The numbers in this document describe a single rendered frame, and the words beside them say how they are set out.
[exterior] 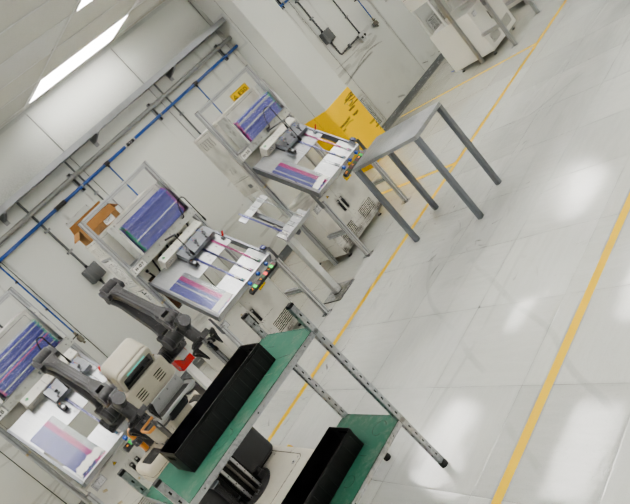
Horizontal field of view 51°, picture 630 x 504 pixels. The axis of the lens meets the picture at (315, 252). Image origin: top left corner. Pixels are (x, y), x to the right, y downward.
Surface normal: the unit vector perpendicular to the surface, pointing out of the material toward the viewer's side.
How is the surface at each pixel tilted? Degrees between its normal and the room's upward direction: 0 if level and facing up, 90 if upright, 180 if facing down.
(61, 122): 90
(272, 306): 90
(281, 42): 90
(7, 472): 90
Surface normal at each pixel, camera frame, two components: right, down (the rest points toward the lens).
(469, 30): -0.52, 0.69
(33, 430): -0.05, -0.61
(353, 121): 0.55, -0.18
